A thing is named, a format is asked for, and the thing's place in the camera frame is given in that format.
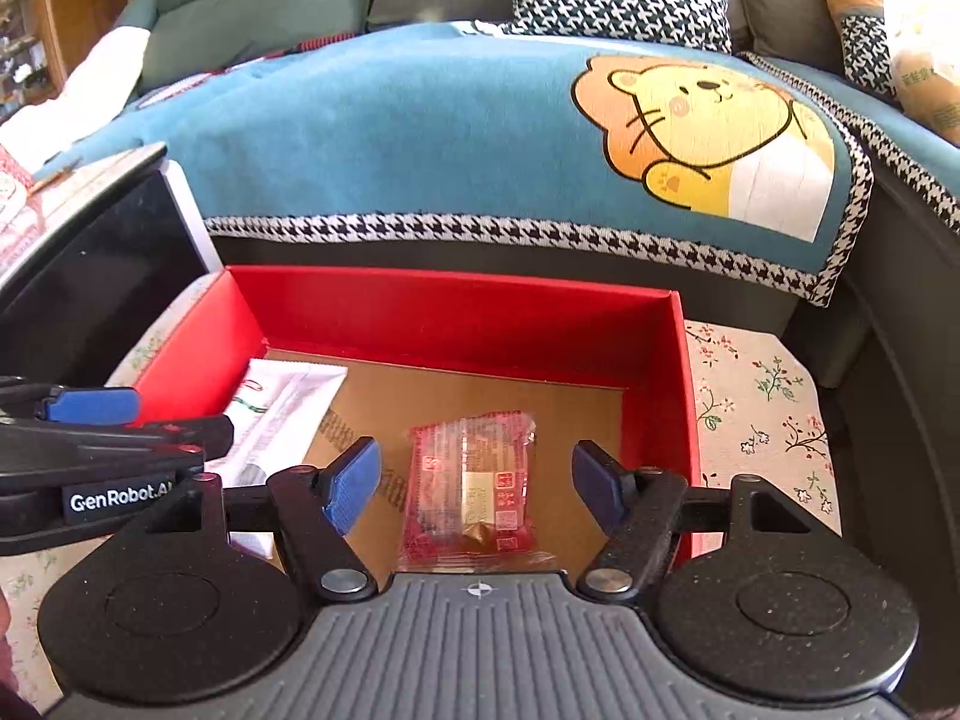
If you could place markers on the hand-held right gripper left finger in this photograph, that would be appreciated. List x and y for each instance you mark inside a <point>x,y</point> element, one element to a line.
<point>351,491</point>

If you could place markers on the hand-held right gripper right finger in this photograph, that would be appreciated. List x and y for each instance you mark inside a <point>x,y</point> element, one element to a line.
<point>598,484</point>

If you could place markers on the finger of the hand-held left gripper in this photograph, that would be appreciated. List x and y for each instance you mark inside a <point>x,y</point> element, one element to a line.
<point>187,433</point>
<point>90,405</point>

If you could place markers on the red clear pastry packet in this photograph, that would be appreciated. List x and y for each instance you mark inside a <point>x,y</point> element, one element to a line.
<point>442,495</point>

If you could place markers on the white snack packet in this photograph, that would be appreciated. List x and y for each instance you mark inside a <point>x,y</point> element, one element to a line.
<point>285,405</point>

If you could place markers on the red cardboard box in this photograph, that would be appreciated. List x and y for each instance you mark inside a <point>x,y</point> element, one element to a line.
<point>450,315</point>

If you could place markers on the floral tablecloth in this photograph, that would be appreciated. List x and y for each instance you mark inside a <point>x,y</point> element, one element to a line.
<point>757,405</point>

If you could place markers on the red patterned box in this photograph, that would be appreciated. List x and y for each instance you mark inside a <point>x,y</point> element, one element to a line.
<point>11,176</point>

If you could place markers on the white cloth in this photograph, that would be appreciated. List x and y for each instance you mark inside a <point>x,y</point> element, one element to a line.
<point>97,75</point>

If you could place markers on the blue lion printed blanket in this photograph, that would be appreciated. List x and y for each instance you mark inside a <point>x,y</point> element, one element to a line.
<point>412,127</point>

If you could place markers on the red striped cloth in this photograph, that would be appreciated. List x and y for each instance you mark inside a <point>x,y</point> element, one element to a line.
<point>322,43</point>

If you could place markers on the green cushion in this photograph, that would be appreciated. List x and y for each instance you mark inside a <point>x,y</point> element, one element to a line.
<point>255,15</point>

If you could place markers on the houndstooth sofa cover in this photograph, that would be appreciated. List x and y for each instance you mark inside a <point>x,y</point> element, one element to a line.
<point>885,142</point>

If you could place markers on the clear plastic bag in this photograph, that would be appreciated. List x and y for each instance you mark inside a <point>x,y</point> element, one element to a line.
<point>926,75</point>

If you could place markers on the black appliance with white frame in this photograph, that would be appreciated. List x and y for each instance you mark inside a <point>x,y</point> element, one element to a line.
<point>90,270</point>

